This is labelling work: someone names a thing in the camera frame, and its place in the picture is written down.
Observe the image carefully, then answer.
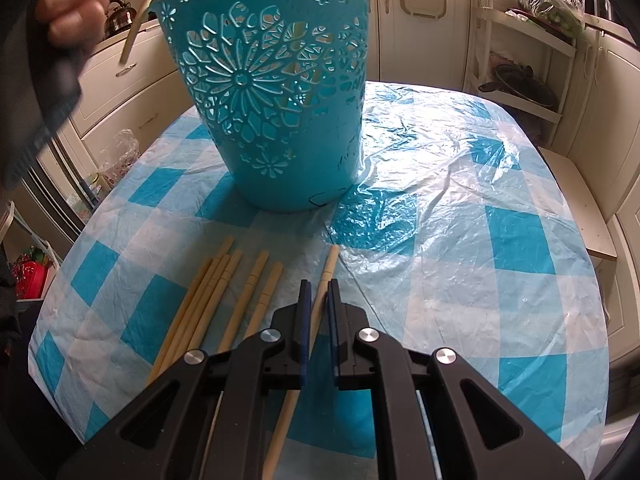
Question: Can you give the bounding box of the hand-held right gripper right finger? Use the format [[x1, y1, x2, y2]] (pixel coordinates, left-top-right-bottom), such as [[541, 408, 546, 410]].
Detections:
[[326, 278, 586, 480]]

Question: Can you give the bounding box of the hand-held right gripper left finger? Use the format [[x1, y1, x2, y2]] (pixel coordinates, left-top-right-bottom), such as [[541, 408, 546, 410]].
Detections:
[[55, 280, 313, 480]]

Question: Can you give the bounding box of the tan bamboo chopstick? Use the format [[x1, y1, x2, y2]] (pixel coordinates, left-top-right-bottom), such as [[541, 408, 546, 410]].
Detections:
[[261, 245, 341, 480], [120, 0, 176, 65]]

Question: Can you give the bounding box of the pile of wooden chopsticks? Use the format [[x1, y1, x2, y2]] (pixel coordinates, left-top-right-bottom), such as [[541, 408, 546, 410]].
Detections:
[[145, 235, 286, 386]]

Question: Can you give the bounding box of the turquoise perforated plastic basket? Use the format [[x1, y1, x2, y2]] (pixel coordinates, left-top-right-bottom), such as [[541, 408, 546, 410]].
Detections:
[[150, 0, 373, 213]]

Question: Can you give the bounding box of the person's left hand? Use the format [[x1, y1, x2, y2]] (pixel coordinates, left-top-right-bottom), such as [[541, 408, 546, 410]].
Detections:
[[39, 0, 112, 52]]

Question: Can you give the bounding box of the cream two-drawer cabinet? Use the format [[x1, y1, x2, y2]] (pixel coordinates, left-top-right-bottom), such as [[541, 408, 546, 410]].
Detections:
[[67, 25, 198, 141]]

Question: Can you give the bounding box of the steel kettle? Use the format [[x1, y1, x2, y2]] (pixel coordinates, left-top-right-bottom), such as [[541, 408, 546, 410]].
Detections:
[[105, 0, 138, 36]]

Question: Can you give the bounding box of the floral plastic bag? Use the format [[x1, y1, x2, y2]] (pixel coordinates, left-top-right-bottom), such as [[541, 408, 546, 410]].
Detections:
[[97, 129, 141, 181]]

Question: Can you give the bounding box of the silver refrigerator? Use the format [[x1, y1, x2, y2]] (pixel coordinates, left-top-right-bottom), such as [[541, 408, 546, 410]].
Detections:
[[22, 125, 96, 241]]

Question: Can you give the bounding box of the blue checkered plastic tablecloth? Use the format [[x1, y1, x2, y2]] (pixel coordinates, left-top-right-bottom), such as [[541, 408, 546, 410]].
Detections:
[[27, 80, 611, 480]]

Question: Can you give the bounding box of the red patterned bag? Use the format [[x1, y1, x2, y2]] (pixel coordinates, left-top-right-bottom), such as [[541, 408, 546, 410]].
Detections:
[[10, 245, 56, 301]]

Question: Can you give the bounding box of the cream low bench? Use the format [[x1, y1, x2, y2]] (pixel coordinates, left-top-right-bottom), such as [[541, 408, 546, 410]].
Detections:
[[537, 145, 621, 261]]

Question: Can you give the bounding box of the cream door base cabinet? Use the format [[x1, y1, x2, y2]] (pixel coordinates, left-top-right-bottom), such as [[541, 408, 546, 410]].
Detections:
[[372, 0, 521, 92]]

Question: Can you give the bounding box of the cream panelled drawer cabinet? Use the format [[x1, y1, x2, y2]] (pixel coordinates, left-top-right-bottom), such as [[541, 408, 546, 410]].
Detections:
[[552, 15, 640, 361]]

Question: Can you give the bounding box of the white storage rack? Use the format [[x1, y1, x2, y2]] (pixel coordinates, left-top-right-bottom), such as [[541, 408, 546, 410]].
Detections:
[[462, 0, 578, 133]]

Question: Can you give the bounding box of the bag of green vegetables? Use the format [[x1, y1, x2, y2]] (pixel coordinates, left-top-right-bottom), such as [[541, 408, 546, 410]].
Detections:
[[515, 0, 587, 36]]

